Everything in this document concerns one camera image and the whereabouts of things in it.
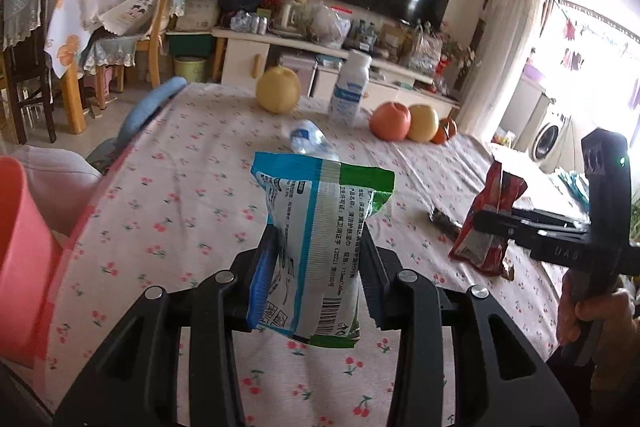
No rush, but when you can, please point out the white television cabinet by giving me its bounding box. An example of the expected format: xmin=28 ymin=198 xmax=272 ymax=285
xmin=212 ymin=26 xmax=461 ymax=108

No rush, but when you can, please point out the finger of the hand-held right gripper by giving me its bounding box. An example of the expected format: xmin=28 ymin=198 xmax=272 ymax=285
xmin=472 ymin=212 xmax=542 ymax=254
xmin=510 ymin=205 xmax=589 ymax=234

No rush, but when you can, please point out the orange red apple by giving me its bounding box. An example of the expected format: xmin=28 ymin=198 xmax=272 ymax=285
xmin=369 ymin=102 xmax=412 ymax=142

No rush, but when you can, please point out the filled translucent plastic bag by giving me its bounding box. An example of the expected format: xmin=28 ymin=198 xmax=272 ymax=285
xmin=310 ymin=4 xmax=351 ymax=48

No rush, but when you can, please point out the white plastic bottle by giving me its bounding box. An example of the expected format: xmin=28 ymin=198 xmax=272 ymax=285
xmin=327 ymin=49 xmax=373 ymax=125

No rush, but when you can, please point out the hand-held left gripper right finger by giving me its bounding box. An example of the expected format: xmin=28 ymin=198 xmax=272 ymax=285
xmin=360 ymin=229 xmax=581 ymax=427

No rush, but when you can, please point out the dark wooden chair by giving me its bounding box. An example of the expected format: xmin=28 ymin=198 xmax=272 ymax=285
xmin=0 ymin=0 xmax=58 ymax=145

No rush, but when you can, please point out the white seat cushion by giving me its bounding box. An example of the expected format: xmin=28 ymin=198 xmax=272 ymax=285
xmin=10 ymin=146 xmax=103 ymax=238

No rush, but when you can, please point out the light wooden chair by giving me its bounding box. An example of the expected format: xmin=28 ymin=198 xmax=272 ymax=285
xmin=82 ymin=0 xmax=198 ymax=110

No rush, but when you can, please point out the white woven sack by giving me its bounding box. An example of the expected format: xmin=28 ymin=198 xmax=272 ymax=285
xmin=175 ymin=0 xmax=221 ymax=32

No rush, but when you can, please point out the lace covered standing air conditioner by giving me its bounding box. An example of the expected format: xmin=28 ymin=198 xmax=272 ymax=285
xmin=457 ymin=0 xmax=551 ymax=142

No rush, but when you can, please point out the white plastic drawer box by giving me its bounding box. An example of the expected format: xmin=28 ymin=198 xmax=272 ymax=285
xmin=277 ymin=53 xmax=318 ymax=95

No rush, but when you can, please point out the pink plastic bucket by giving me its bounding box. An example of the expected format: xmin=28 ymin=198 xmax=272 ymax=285
xmin=0 ymin=156 xmax=63 ymax=368

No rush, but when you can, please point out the white washing machine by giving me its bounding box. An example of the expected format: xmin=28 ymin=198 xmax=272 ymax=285
xmin=515 ymin=109 xmax=571 ymax=165

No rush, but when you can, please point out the teal white wet wipes packet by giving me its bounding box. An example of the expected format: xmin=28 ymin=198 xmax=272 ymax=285
xmin=246 ymin=151 xmax=396 ymax=349

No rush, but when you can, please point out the blue chair back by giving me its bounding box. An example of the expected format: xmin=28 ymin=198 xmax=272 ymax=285
xmin=87 ymin=76 xmax=188 ymax=172

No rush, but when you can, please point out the red white snack wrapper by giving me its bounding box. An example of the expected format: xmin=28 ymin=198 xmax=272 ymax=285
xmin=447 ymin=159 xmax=528 ymax=278

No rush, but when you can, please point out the dining table with printed cloth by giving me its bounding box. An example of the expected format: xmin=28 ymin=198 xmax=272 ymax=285
xmin=42 ymin=0 xmax=151 ymax=135

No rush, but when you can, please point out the dark green storage box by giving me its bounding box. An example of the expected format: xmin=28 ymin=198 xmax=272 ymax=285
xmin=167 ymin=34 xmax=216 ymax=58

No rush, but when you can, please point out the light green bin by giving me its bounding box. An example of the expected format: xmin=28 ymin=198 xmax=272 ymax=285
xmin=172 ymin=56 xmax=208 ymax=84

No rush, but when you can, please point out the crushed clear plastic bottle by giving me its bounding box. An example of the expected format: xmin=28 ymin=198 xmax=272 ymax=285
xmin=289 ymin=119 xmax=341 ymax=162

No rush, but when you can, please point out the dark brown snack wrapper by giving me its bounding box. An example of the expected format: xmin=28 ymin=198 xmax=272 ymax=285
xmin=427 ymin=207 xmax=463 ymax=235

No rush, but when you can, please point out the person's right hand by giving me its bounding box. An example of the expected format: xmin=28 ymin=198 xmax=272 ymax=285
xmin=557 ymin=278 xmax=640 ymax=349

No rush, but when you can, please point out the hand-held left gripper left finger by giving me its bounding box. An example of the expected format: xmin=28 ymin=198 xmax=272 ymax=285
xmin=52 ymin=224 xmax=279 ymax=427

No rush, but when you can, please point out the lace chair cover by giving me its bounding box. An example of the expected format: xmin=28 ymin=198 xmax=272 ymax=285
xmin=0 ymin=0 xmax=48 ymax=52

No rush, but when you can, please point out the yellow apple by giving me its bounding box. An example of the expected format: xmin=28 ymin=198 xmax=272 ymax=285
xmin=406 ymin=104 xmax=441 ymax=144

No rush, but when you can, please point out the large yellow pear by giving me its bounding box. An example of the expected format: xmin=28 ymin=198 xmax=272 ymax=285
xmin=256 ymin=66 xmax=302 ymax=114

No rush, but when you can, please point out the person's right forearm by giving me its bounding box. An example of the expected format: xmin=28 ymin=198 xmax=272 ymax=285
xmin=590 ymin=323 xmax=640 ymax=413

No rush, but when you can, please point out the small orange fruit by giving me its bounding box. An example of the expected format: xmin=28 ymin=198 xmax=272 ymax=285
xmin=431 ymin=117 xmax=458 ymax=145

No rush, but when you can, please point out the white electric kettle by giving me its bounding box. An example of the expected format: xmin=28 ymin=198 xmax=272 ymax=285
xmin=272 ymin=0 xmax=307 ymax=32

